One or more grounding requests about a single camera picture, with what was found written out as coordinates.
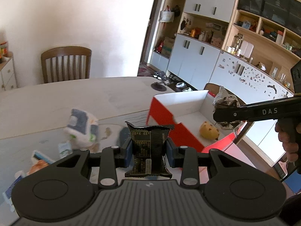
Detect white salmon picture pouch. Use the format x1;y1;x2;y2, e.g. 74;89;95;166
27;150;55;175

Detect white wall cabinet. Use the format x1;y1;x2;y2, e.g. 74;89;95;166
148;0;238;90

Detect yellow round bun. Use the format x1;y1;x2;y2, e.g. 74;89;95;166
199;121;220;140

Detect silver foil snack packet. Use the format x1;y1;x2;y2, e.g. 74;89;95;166
213;86;241;130

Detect wooden open shelf unit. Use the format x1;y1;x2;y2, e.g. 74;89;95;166
210;0;300;103

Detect sneakers on floor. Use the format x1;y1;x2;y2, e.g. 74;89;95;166
153;71;173;85

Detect black snack packet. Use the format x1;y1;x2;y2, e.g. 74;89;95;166
125;122;174;179

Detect white tote bag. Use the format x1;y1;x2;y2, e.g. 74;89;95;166
160;6;174;23

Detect light blue tea carton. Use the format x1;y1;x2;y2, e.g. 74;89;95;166
58;141;73;159

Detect white blue tissue pack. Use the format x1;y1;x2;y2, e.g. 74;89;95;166
64;109;99;150

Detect wooden chair far side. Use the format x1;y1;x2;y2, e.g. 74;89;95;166
41;46;92;83

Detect white drawer sideboard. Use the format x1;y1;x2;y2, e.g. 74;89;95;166
0;52;18;92

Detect red white cardboard box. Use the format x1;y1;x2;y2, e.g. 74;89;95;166
146;90;235;153

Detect red patterned doormat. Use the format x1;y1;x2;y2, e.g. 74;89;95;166
137;64;156;77

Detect blue white wafer packet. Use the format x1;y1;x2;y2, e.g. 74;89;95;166
2;170;27;212

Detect person right hand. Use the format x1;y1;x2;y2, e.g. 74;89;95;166
275;122;299;162

